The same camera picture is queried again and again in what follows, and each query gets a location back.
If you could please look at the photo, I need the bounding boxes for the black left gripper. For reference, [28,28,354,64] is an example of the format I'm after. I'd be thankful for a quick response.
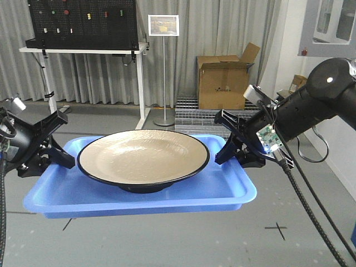
[1,110,75,177]

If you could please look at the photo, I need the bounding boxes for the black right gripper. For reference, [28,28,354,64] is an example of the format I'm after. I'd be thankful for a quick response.
[214,109,294,168]

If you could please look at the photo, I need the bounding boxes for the blue plastic tray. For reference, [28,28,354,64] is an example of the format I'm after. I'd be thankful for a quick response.
[23,134,257,219]

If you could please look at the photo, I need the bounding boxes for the beige plate black rim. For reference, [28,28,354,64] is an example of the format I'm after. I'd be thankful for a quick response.
[77,130,210,193]

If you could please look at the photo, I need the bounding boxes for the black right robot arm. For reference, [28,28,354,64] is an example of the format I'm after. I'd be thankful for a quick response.
[215,58,355,167]

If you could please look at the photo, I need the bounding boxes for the grey cabinet with window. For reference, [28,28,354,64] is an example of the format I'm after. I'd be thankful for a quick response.
[298,0,355,59]

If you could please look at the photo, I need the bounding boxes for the green circuit board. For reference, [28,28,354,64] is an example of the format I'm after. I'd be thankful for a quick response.
[256,124,283,154]

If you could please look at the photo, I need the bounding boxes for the brown cardboard box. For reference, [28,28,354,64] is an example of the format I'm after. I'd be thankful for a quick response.
[197,43,260,110]

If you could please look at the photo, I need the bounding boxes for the grey curtain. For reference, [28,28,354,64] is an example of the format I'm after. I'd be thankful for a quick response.
[1,1,286,106]

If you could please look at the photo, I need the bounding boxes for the black pegboard panel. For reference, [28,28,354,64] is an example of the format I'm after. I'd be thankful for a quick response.
[26,0,139,51]

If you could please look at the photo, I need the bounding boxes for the sign on metal stand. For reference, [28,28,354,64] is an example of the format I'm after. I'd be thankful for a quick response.
[148,14,180,127]

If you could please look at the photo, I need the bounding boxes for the metal wire grate stack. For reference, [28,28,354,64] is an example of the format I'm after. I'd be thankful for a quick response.
[174,96,262,136]

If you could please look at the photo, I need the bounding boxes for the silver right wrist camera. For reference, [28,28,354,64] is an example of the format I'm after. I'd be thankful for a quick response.
[243,85,275,106]

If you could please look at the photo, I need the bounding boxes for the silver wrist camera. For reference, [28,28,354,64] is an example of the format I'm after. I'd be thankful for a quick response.
[243,85,275,106]
[6,97,26,113]

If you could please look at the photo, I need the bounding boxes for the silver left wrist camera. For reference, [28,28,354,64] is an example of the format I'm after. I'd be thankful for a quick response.
[6,97,26,113]

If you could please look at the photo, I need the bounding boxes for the black braided cable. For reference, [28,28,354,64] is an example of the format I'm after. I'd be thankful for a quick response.
[258,100,356,267]

